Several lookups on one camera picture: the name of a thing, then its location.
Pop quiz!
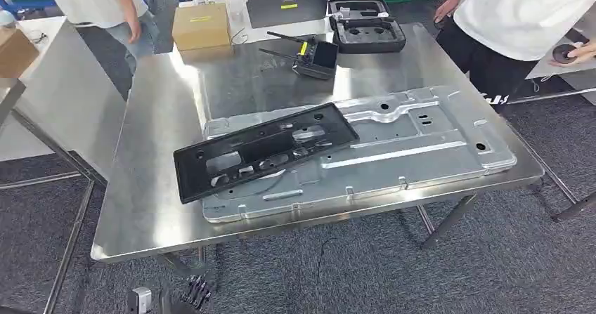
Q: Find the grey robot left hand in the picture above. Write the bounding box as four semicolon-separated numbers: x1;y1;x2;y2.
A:
160;274;217;314

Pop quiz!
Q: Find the black plastic plate frame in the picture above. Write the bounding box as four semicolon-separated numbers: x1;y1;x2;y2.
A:
173;102;361;205

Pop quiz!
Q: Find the black round disc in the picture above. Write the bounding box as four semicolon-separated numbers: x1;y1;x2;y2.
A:
552;44;579;65

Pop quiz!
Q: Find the steel work table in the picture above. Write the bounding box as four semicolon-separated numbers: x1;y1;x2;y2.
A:
91;22;545;275

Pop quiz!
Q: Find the steel side table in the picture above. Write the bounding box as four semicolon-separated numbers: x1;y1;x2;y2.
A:
0;15;129;314

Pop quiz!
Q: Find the black remote controller with antennas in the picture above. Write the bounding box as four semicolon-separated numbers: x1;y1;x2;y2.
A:
259;30;340;81

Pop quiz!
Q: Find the brown cardboard box, yellow label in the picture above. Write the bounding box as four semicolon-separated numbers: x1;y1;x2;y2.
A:
171;2;234;63

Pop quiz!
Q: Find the pressed sheet metal panel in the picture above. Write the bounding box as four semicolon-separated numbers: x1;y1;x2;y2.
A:
201;85;518;224

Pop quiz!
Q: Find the white desk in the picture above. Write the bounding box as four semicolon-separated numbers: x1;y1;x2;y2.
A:
179;0;375;46

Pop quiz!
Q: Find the plain brown cardboard box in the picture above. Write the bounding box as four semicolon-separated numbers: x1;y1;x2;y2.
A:
0;26;41;79

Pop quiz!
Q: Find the black foam-lined carry case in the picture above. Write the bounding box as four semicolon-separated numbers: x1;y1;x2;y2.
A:
328;0;408;55

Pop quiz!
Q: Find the person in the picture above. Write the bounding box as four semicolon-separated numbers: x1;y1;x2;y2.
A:
433;0;596;115
39;0;160;63

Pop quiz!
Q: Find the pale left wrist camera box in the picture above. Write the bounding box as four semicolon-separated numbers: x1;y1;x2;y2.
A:
127;287;154;314

